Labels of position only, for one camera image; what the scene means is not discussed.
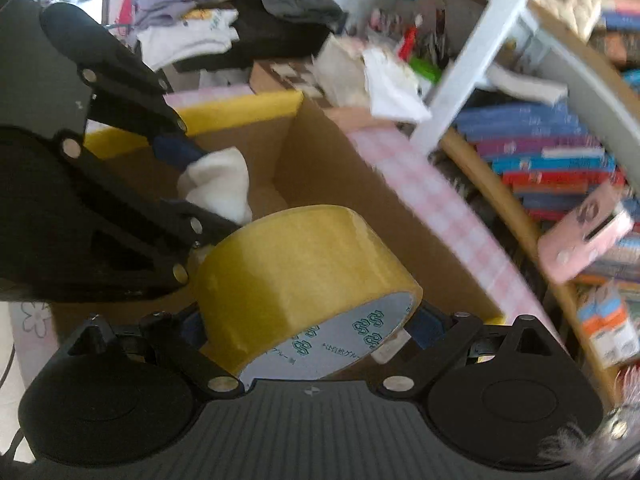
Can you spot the row of slanted shelf books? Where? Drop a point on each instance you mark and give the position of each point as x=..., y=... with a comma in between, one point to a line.
x=622, y=15

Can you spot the row of colourful books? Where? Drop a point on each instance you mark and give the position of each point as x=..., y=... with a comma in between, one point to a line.
x=540, y=160

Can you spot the white soft cloth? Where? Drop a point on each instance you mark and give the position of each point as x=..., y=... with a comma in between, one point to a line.
x=220, y=185

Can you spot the black cloth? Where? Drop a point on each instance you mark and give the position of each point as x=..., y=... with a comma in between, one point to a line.
x=270, y=40

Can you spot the white bookshelf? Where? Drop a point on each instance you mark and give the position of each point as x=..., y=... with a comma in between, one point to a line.
x=500, y=25

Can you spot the grey fuzzy clothing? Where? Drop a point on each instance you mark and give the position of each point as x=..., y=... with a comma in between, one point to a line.
x=575, y=447

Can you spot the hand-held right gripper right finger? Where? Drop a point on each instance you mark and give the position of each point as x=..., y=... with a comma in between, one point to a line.
x=430, y=327

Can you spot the cream cloth bag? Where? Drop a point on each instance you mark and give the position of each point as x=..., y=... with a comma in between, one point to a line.
x=340, y=75

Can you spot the yellow tape roll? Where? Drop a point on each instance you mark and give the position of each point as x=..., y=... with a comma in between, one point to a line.
x=290, y=270

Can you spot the bunch of pens in holders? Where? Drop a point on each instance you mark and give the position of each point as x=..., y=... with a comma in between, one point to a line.
x=415, y=35

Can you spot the white crumpled cloths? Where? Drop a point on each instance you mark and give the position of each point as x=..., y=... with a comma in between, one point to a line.
x=395, y=87

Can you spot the pink cylindrical device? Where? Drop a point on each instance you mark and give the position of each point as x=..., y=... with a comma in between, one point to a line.
x=585, y=240

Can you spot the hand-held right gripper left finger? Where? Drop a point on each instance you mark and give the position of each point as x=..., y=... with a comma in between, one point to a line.
x=185, y=352

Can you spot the white printed t-shirt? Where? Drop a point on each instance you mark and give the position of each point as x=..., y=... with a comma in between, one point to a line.
x=190, y=37

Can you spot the checkered wooden box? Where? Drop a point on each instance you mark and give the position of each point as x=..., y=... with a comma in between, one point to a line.
x=285, y=77

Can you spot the grey garment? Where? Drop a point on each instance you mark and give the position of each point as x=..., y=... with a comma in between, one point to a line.
x=300, y=2

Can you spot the yellow cardboard box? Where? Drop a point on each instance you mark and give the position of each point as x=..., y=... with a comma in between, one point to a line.
x=325, y=160

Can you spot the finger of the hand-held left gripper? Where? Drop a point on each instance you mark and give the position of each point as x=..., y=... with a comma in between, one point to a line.
x=130, y=80
x=140, y=195

